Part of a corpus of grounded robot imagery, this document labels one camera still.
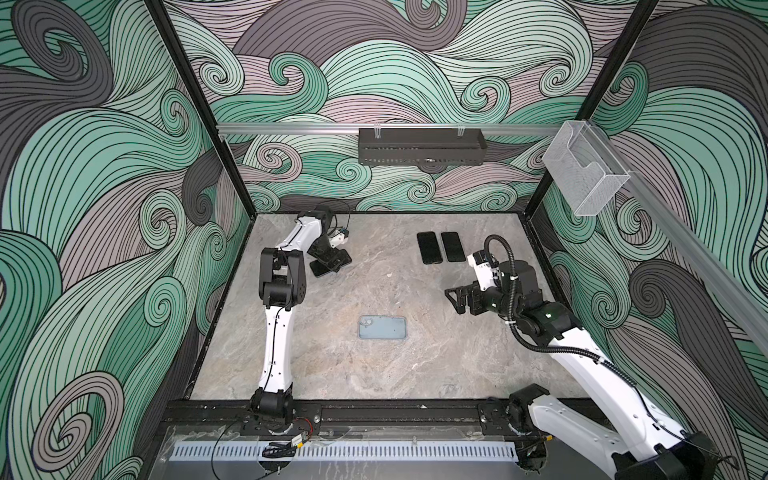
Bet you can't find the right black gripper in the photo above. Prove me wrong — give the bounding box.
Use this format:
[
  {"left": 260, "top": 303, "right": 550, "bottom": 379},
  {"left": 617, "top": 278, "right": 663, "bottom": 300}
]
[{"left": 445, "top": 276, "right": 525, "bottom": 323}]

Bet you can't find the black smartphone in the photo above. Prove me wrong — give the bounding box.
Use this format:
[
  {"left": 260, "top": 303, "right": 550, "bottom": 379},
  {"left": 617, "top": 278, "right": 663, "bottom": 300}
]
[
  {"left": 310, "top": 257, "right": 351, "bottom": 278},
  {"left": 440, "top": 231, "right": 466, "bottom": 263}
]

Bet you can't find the black phone case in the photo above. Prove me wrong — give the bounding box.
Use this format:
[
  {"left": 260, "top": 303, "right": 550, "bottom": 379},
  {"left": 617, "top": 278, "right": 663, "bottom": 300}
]
[{"left": 416, "top": 231, "right": 443, "bottom": 265}]

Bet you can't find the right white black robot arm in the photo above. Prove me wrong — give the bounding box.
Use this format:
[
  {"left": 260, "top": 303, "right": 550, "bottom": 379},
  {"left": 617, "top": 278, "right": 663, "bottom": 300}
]
[{"left": 445, "top": 251, "right": 720, "bottom": 479}]

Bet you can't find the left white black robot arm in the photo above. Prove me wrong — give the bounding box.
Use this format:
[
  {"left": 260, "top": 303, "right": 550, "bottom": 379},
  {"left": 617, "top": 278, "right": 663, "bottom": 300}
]
[{"left": 250, "top": 206, "right": 351, "bottom": 424}]

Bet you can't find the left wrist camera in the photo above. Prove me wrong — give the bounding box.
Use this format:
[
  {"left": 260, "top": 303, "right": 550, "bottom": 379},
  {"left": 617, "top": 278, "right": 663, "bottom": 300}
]
[{"left": 328, "top": 228, "right": 349, "bottom": 248}]

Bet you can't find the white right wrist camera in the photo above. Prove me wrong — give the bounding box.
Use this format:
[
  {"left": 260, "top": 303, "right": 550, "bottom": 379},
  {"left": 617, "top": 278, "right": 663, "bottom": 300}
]
[{"left": 467, "top": 250, "right": 498, "bottom": 291}]

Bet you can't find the black wall tray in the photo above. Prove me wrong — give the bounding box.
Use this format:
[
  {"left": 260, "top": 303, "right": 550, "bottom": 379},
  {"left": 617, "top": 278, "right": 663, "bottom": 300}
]
[{"left": 357, "top": 129, "right": 488, "bottom": 167}]

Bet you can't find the clear acrylic wall holder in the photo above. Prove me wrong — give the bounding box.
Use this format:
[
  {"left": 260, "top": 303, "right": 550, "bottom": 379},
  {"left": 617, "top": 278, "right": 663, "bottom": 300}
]
[{"left": 543, "top": 120, "right": 630, "bottom": 217}]

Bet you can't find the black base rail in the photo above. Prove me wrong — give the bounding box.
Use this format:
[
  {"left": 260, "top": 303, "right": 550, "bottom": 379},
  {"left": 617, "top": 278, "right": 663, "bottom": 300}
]
[{"left": 161, "top": 397, "right": 637, "bottom": 436}]

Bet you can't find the back aluminium rail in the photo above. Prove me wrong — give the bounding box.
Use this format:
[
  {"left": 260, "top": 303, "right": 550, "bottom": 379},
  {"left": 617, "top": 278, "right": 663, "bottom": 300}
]
[{"left": 216, "top": 122, "right": 561, "bottom": 137}]

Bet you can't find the aluminium rail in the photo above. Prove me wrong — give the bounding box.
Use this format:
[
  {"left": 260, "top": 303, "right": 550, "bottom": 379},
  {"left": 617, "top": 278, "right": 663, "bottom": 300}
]
[
  {"left": 216, "top": 122, "right": 561, "bottom": 137},
  {"left": 587, "top": 122, "right": 767, "bottom": 351}
]

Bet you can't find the white slotted cable duct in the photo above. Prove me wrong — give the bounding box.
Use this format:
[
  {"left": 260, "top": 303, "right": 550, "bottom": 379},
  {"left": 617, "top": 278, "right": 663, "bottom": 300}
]
[{"left": 169, "top": 440, "right": 518, "bottom": 462}]

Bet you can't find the right aluminium rail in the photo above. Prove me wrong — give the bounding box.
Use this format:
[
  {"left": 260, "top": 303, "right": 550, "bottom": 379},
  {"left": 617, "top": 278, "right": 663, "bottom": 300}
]
[{"left": 587, "top": 122, "right": 767, "bottom": 351}]

